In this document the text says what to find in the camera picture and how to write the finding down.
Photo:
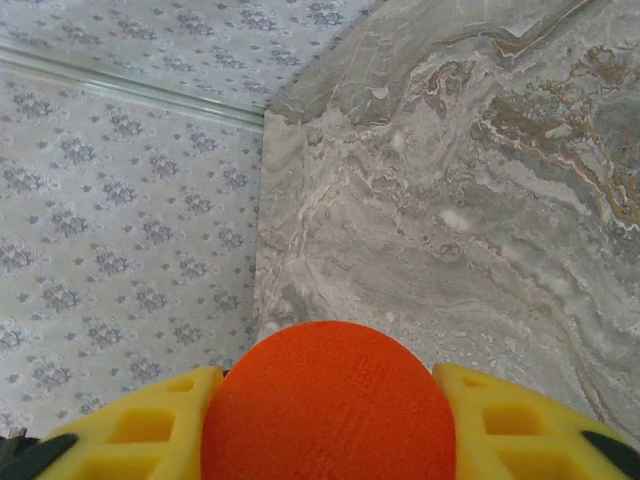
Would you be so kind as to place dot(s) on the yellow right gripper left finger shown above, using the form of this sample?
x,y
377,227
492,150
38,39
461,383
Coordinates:
x,y
150,400

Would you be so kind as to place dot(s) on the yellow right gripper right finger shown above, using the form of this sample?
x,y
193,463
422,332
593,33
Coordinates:
x,y
470,400

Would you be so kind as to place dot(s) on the orange bottle cap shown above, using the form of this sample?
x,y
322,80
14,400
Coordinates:
x,y
330,400

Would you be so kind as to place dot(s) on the aluminium corner post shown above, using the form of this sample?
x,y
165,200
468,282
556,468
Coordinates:
x,y
130,90

